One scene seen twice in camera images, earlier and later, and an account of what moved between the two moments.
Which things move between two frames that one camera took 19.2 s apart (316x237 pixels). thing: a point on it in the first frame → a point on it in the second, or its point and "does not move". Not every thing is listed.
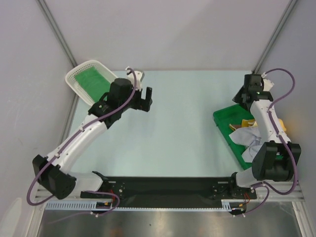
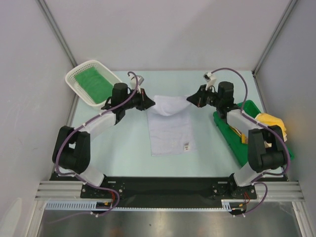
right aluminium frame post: x=290 y=7 does not move
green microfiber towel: x=94 y=84 does not move
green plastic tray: x=232 y=114 does not move
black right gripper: x=240 y=98 → x=201 y=96
